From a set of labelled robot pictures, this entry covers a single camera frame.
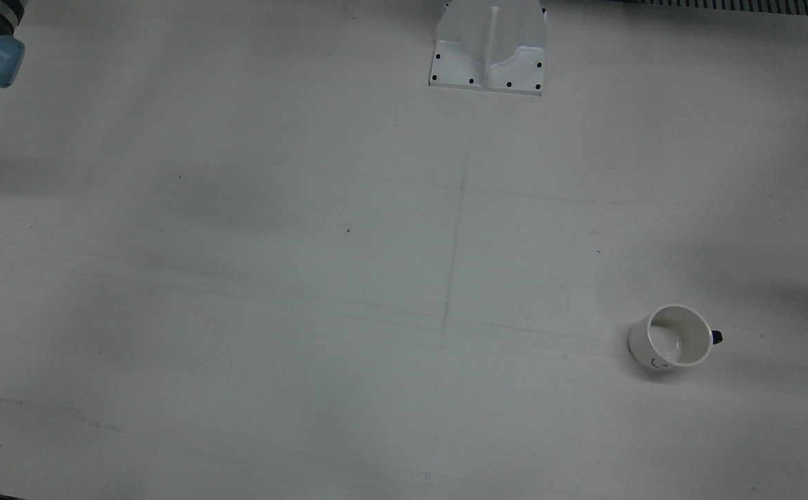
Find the ridged grey floor grating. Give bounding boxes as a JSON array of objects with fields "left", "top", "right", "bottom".
[{"left": 643, "top": 0, "right": 808, "bottom": 19}]

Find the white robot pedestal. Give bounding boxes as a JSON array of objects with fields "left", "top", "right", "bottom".
[{"left": 428, "top": 0, "right": 548, "bottom": 96}]

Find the white cup with dark handle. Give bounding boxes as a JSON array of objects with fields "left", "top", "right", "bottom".
[{"left": 628, "top": 303, "right": 725, "bottom": 372}]

